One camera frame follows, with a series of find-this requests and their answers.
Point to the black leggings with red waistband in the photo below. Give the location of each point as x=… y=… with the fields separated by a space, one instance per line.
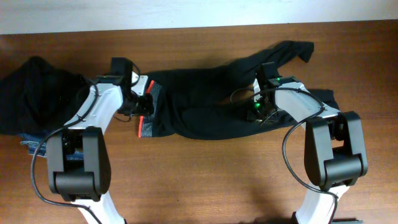
x=202 y=103

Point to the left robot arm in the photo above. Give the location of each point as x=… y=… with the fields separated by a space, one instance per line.
x=78 y=165

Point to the blue denim jeans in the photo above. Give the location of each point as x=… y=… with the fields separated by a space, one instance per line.
x=33 y=140

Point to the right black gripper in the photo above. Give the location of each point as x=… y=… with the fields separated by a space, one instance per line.
x=268 y=118

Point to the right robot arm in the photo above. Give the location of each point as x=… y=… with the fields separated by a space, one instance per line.
x=334 y=151

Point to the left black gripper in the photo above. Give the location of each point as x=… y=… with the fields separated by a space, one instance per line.
x=144 y=104

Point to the black garment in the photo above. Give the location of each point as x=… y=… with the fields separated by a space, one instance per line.
x=38 y=97

